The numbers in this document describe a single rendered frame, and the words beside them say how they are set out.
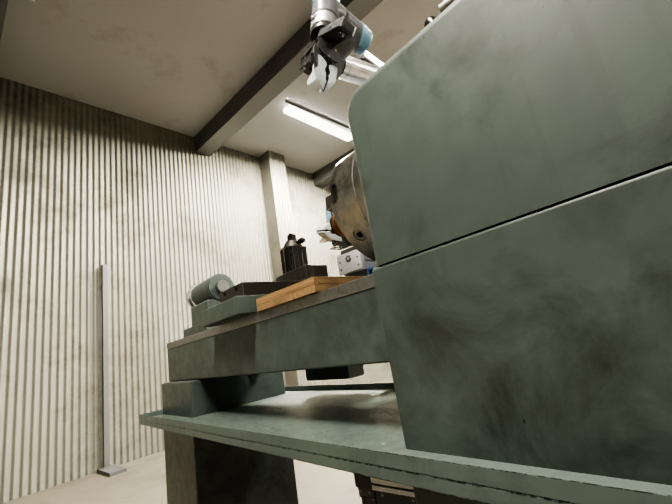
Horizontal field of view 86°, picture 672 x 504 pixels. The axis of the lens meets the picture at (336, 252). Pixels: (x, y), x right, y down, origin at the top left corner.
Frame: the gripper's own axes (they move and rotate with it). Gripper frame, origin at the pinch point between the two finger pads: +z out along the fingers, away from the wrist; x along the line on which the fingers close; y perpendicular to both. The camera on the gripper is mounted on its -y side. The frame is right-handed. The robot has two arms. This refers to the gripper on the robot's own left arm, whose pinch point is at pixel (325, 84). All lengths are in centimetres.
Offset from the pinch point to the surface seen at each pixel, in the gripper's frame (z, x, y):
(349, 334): 56, -17, 9
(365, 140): 21.9, -3.1, -10.7
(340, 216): 28.7, -12.0, 7.4
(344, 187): 23.2, -9.9, 3.6
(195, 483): 101, -25, 106
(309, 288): 44, -13, 20
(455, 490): 81, -10, -20
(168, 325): -1, -68, 356
